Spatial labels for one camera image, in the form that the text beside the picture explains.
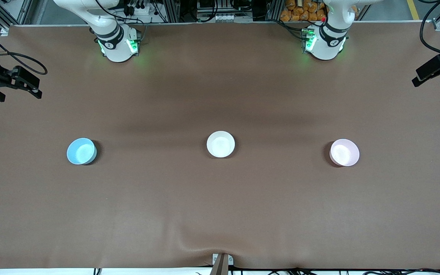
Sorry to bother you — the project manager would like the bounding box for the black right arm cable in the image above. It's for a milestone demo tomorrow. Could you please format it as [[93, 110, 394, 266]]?
[[0, 23, 48, 76]]

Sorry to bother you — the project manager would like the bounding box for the brown camera pole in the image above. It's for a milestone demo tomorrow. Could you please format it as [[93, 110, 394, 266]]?
[[209, 254, 229, 275]]

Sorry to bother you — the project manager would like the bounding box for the light blue bowl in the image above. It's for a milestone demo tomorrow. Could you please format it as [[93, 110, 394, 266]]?
[[66, 137, 98, 165]]

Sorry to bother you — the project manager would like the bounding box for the white bowl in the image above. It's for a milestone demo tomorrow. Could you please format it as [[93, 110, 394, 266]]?
[[206, 131, 236, 158]]

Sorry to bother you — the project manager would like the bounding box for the black electronic box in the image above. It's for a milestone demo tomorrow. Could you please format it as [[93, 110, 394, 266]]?
[[197, 0, 221, 12]]

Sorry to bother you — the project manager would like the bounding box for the pile of orange packets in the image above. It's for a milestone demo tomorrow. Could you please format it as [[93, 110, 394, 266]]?
[[280, 0, 359, 23]]

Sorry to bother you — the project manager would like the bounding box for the pink bowl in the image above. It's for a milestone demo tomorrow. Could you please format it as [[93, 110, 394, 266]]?
[[329, 139, 360, 167]]

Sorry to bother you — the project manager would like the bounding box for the brown table mat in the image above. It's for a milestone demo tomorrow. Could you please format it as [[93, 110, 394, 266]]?
[[0, 22, 440, 270]]

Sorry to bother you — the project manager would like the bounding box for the grey metal bracket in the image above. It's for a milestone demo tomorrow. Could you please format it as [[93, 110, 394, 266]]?
[[212, 253, 234, 267]]

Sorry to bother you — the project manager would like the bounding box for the white power strip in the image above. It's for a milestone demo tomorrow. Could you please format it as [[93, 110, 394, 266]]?
[[213, 13, 240, 22]]

